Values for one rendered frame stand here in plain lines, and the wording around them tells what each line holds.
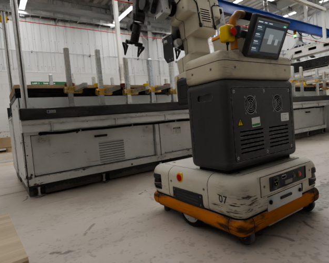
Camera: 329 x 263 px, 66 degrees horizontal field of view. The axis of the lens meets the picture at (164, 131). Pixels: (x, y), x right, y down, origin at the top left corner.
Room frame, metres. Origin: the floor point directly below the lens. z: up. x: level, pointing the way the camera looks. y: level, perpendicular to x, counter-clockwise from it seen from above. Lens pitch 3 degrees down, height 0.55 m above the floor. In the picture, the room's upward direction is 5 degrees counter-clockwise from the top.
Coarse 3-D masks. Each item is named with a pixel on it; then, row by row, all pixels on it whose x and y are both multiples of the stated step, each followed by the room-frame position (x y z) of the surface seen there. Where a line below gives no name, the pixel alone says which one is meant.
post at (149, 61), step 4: (148, 60) 2.38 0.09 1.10; (148, 64) 2.39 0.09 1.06; (148, 68) 2.39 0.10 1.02; (148, 72) 2.40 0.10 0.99; (152, 72) 2.40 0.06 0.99; (148, 76) 2.41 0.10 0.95; (152, 76) 2.40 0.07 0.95; (148, 80) 2.41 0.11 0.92; (152, 80) 2.40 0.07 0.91; (152, 84) 2.40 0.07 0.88; (152, 92) 2.39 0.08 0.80; (152, 96) 2.39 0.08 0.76; (152, 100) 2.39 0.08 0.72
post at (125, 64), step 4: (124, 60) 2.25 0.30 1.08; (124, 64) 2.25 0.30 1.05; (124, 68) 2.25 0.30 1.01; (124, 72) 2.26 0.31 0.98; (128, 72) 2.26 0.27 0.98; (124, 76) 2.26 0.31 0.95; (128, 76) 2.26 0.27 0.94; (124, 80) 2.27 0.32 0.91; (128, 80) 2.26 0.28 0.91; (128, 84) 2.26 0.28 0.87; (128, 88) 2.25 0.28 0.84; (128, 96) 2.25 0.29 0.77; (128, 100) 2.25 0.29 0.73
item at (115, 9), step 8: (112, 0) 3.30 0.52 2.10; (296, 0) 4.54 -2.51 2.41; (304, 0) 4.67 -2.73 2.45; (320, 8) 5.02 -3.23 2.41; (120, 40) 3.29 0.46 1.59; (120, 48) 3.29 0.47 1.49; (120, 56) 3.28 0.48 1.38; (120, 64) 3.28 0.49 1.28; (120, 72) 3.28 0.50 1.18; (120, 80) 3.30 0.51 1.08
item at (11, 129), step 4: (8, 108) 3.12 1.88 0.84; (8, 112) 3.12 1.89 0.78; (8, 116) 3.11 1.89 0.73; (12, 116) 2.64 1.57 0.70; (8, 120) 3.08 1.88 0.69; (12, 120) 2.64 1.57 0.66; (12, 124) 2.64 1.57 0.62; (12, 128) 2.66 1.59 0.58; (12, 132) 2.77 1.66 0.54; (12, 136) 2.84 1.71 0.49; (12, 140) 2.92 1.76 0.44; (12, 144) 2.99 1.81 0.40; (12, 148) 3.08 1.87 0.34; (12, 152) 3.12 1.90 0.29; (16, 152) 2.64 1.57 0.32; (16, 156) 2.64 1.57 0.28; (16, 160) 2.64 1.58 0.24; (16, 164) 2.72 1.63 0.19; (16, 168) 2.78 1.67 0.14; (20, 180) 2.67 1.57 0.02
